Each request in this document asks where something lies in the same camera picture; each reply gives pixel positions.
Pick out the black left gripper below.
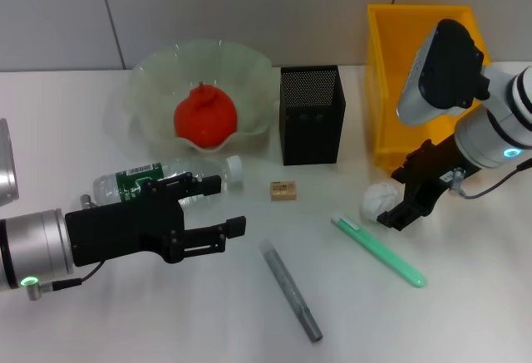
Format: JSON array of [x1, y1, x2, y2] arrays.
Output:
[[64, 172, 248, 268]]

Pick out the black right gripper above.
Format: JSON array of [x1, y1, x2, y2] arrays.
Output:
[[376, 134, 484, 232]]

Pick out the white paper ball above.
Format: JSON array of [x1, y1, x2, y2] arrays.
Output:
[[359, 180, 401, 225]]

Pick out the red-orange toy orange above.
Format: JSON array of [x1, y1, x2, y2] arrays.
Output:
[[173, 81, 239, 150]]

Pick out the clear green-label water bottle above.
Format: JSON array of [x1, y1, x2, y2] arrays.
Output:
[[91, 155, 244, 211]]

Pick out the mint green pen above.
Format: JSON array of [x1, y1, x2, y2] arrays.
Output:
[[331, 212, 427, 290]]

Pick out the small beige eraser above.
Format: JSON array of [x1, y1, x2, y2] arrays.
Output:
[[269, 179, 298, 203]]

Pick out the grey marker pen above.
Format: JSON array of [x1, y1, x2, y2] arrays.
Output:
[[258, 238, 325, 344]]

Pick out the black mesh pen holder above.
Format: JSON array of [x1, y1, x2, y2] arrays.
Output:
[[278, 64, 347, 167]]

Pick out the pale green wavy glass plate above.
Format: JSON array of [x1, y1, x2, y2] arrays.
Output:
[[103, 38, 280, 157]]

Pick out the yellow plastic storage bin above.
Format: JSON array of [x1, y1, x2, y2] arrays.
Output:
[[365, 3, 494, 171]]

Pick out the right gripper cable with plugs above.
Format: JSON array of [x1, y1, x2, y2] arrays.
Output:
[[451, 162, 532, 201]]

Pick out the gripper cable with plugs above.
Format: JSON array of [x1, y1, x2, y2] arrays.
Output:
[[451, 162, 532, 201], [22, 194, 104, 302]]

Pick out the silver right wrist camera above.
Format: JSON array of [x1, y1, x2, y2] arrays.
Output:
[[396, 17, 492, 128]]

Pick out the left gripper cable with plugs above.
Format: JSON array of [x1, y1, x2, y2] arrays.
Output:
[[22, 194, 104, 302]]

